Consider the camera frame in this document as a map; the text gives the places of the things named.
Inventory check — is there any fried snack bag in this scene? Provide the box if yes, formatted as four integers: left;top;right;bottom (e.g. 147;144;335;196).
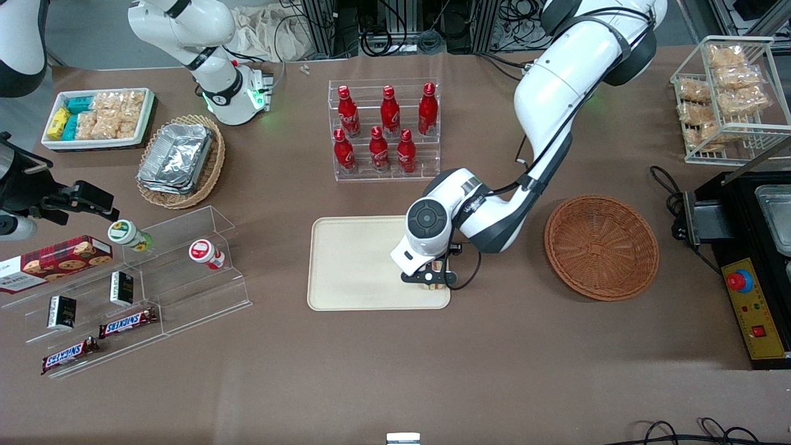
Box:
685;120;722;153
707;46;747;70
677;101;713;125
713;65;765;91
676;78;713;103
717;87;771;119

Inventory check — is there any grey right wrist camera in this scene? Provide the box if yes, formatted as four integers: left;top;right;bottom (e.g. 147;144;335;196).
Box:
0;212;39;242

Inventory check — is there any clear acrylic stepped shelf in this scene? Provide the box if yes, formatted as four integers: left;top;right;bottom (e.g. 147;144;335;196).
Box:
0;205;253;379

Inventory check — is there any clear acrylic bottle rack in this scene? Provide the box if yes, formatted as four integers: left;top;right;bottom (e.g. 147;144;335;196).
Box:
327;78;442;182

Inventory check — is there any white crumpled cloth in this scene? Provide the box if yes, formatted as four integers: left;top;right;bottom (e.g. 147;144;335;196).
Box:
230;5;313;63

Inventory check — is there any white wire rack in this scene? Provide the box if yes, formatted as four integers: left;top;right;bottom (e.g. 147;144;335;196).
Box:
670;35;791;166

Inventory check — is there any oval light wicker basket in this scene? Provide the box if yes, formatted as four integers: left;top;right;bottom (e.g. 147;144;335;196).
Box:
135;114;227;210

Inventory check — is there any small black white box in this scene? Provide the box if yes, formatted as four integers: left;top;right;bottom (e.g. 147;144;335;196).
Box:
109;271;135;307
47;295;78;330

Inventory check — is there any black table appliance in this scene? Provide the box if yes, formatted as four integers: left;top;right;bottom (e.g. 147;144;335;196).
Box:
682;169;791;371

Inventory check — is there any black base cable bundle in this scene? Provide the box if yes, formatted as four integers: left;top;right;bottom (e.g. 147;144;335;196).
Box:
475;51;536;82

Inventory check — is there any round brown wicker basket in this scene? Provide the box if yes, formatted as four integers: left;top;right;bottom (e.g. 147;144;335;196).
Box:
544;195;660;302

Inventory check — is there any green lid drink cup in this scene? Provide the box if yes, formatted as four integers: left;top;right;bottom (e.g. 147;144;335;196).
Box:
108;219;153;253

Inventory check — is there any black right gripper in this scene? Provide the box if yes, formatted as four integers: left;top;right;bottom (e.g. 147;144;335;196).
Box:
0;132;120;226

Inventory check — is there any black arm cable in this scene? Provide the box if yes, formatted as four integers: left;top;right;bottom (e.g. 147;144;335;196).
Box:
442;7;657;291

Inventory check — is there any beige plastic tray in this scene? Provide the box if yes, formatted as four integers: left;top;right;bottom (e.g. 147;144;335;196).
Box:
307;214;452;312

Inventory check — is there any black appliance power cable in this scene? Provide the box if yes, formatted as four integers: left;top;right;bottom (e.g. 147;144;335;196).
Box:
649;165;700;243

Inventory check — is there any red cola bottle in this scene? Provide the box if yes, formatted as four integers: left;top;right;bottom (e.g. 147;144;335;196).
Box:
337;85;362;139
396;127;418;175
379;85;402;138
333;127;357;175
418;82;439;137
369;125;392;174

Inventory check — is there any Snickers chocolate bar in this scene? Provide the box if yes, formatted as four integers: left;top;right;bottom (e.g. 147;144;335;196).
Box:
41;337;101;376
98;307;159;340

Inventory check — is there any black floor cable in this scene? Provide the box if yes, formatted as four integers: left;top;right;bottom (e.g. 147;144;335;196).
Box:
618;418;791;445

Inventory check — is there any yellow snack pack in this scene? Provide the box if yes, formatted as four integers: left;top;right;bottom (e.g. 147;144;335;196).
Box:
47;106;71;140

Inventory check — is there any red tartan cookie box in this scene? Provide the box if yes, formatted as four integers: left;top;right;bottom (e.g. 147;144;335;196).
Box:
0;235;114;295

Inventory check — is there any red lid drink cup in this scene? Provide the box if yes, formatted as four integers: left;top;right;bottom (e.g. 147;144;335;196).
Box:
188;239;227;271

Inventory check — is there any aluminium foil tray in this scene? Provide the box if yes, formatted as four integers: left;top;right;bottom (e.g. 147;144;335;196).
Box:
137;177;200;196
138;122;214;187

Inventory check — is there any clear rice cracker bag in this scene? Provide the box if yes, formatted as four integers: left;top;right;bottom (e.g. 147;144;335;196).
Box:
93;91;146;116
116;109;142;139
93;112;119;140
74;111;99;141

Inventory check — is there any red emergency stop button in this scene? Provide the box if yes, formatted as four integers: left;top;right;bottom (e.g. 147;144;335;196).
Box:
726;269;755;294

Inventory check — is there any yellow control panel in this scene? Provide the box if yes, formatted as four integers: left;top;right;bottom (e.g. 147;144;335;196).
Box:
721;257;791;361

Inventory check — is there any white rectangular snack tray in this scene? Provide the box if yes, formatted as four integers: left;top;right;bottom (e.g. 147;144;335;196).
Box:
41;87;156;151

